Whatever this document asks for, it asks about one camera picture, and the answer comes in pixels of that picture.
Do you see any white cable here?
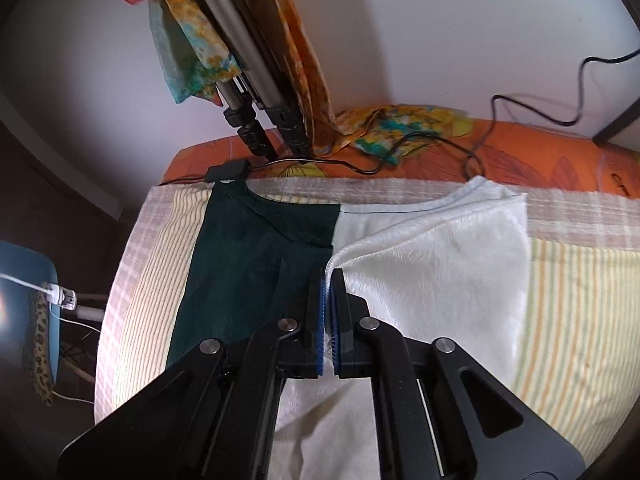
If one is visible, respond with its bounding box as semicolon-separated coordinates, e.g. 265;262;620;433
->
0;272;103;406

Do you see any small black adapter box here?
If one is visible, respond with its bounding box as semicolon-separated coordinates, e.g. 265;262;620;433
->
206;160;251;184

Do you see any black cable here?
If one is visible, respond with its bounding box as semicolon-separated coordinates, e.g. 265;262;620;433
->
160;47;640;185

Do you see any floral cloth on bed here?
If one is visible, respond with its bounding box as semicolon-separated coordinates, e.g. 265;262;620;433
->
312;104;473;166

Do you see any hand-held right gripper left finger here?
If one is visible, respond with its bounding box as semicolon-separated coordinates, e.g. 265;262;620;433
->
56;268;327;480

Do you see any orange patterned hanging cloth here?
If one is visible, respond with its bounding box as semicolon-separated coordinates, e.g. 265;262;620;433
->
250;0;346;153

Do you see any white fuzzy cloth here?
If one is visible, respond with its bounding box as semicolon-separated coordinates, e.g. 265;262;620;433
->
272;176;531;480

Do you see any white charger plug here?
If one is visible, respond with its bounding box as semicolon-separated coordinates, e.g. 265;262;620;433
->
42;284;78;311

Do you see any black and silver tripod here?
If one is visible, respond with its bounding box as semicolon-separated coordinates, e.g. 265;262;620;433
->
172;0;313;161

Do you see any dark green cloth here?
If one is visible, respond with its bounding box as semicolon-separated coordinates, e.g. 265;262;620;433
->
166;180;341;368

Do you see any colourful floral scarf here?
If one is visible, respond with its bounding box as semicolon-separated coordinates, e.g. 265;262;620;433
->
106;0;246;106

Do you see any leopard print cloth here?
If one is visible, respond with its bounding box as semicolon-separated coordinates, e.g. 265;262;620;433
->
27;292;56;408

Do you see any orange leaf print bedsheet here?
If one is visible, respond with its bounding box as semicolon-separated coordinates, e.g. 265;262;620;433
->
162;117;640;196

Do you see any striped plaid blanket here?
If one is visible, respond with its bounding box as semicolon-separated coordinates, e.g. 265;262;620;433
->
94;175;640;461

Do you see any blue chair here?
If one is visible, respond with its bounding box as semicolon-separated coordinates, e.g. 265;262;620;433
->
0;240;62;386

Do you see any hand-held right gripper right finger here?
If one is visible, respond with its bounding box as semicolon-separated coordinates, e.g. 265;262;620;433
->
329;268;586;480

